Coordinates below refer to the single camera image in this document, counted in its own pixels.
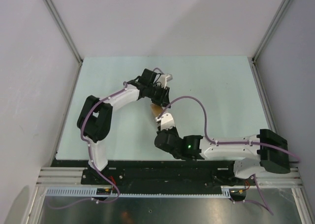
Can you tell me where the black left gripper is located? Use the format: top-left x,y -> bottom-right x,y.
147,84 -> 171,109

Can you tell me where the brown cardboard express box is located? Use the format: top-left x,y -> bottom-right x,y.
150,104 -> 163,118

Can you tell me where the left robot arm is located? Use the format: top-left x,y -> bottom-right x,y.
77,68 -> 172,185

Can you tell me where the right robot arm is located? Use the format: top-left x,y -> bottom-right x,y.
154,128 -> 290,185

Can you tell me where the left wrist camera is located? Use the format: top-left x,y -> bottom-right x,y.
157,74 -> 173,88

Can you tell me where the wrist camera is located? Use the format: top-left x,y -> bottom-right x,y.
157,74 -> 173,88
155,112 -> 175,131

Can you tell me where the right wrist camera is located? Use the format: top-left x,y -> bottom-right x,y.
155,112 -> 175,131

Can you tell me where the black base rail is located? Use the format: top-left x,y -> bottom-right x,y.
50,159 -> 288,201

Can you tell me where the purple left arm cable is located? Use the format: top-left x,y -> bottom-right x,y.
46,66 -> 163,210

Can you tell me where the left aluminium frame post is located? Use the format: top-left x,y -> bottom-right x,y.
36,0 -> 83,66

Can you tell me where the aluminium frame post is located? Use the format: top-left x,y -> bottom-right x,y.
36,0 -> 83,66
252,0 -> 300,62

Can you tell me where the grey slotted cable duct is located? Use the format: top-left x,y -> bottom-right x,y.
46,187 -> 230,198

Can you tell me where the aluminium front cross rail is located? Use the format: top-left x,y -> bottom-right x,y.
36,167 -> 303,188

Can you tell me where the right aluminium frame post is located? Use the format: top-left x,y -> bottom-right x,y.
252,0 -> 300,62

